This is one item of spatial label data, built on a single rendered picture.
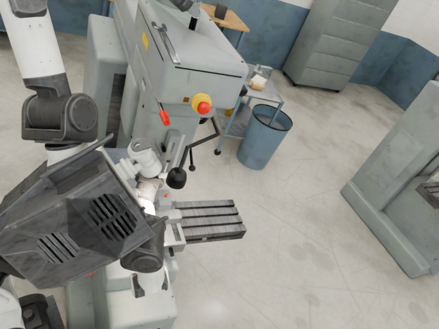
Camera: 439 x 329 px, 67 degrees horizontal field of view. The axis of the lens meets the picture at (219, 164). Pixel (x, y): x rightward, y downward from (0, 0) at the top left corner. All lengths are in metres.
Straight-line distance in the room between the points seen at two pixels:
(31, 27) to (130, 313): 1.27
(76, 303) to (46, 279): 1.40
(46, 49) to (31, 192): 0.32
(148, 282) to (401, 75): 7.92
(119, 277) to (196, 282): 1.14
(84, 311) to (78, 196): 1.56
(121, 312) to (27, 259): 0.91
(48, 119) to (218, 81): 0.46
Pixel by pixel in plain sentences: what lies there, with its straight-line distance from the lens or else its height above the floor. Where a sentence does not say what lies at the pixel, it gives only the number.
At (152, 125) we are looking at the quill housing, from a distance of 1.19.
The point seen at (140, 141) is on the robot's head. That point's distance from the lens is 0.91.
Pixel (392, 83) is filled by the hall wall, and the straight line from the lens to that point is 8.66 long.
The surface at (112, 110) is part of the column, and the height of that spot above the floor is 1.30.
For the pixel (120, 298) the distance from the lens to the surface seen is 1.73.
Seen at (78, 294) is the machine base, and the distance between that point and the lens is 2.30.
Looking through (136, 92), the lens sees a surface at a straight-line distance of 1.34.
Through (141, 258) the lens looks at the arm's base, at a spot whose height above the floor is 1.44.
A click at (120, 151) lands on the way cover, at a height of 1.05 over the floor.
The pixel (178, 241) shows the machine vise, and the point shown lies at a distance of 1.61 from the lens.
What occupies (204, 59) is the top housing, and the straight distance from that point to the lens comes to 0.96.
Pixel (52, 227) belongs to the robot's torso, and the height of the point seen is 1.61.
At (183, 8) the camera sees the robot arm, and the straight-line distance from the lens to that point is 1.04.
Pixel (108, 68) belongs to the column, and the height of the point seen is 1.52.
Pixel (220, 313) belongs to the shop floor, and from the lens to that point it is 2.64.
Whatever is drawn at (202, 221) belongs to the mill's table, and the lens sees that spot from 1.81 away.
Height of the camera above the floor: 2.24
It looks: 37 degrees down
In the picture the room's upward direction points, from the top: 24 degrees clockwise
